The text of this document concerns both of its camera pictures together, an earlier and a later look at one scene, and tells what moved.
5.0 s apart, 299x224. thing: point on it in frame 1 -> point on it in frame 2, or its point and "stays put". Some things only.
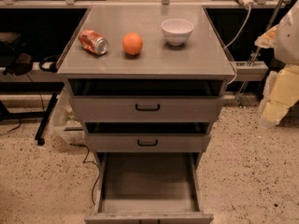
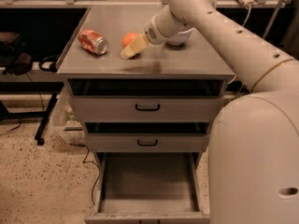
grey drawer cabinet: [147, 82] stays put
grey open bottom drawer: [149, 188] stays put
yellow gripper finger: [281, 91] -> [155, 32]
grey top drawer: [147, 100] stays put
